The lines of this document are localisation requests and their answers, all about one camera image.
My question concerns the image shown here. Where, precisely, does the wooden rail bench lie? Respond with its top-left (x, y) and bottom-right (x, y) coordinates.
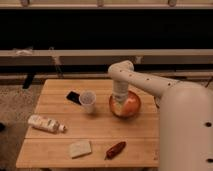
top-left (0, 49), bottom-right (213, 65)

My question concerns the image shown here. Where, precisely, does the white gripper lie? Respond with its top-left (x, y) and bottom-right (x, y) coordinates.
top-left (113, 83), bottom-right (128, 106)

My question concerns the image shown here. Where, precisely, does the beige sponge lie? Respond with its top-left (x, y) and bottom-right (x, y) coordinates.
top-left (69, 140), bottom-right (92, 158)

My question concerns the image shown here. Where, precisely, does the orange ceramic bowl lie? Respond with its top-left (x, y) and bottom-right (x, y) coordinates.
top-left (109, 91), bottom-right (141, 118)

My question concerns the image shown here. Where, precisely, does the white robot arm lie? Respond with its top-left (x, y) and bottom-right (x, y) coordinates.
top-left (108, 61), bottom-right (213, 171)

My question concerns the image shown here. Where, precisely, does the clear plastic cup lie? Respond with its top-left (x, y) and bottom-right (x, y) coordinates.
top-left (79, 91), bottom-right (96, 114)

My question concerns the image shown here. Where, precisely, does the black rectangular block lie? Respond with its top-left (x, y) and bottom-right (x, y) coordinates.
top-left (66, 91), bottom-right (80, 105)

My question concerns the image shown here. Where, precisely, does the white tube bottle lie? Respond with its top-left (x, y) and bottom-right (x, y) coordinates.
top-left (28, 115), bottom-right (66, 133)

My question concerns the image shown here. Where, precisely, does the red chili pepper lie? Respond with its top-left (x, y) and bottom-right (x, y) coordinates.
top-left (105, 141), bottom-right (126, 159)

